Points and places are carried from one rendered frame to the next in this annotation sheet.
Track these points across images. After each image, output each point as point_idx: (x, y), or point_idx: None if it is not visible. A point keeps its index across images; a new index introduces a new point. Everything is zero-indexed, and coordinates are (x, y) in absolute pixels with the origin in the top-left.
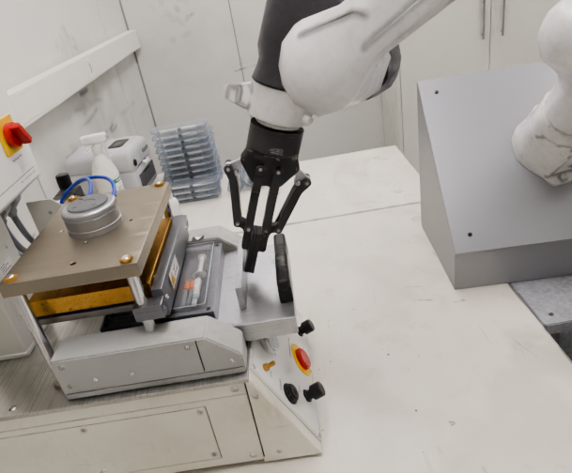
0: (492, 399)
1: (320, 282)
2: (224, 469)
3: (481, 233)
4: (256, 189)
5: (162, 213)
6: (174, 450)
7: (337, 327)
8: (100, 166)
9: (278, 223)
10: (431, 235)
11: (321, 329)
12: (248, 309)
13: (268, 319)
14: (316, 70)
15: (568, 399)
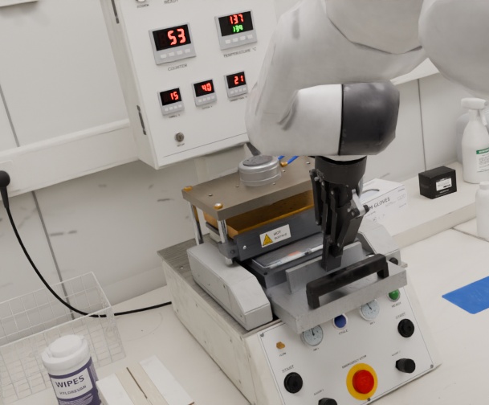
0: None
1: None
2: (246, 400)
3: None
4: (323, 199)
5: (302, 189)
6: (225, 357)
7: (450, 394)
8: (468, 132)
9: (339, 239)
10: None
11: (436, 385)
12: (292, 293)
13: (284, 307)
14: (244, 119)
15: None
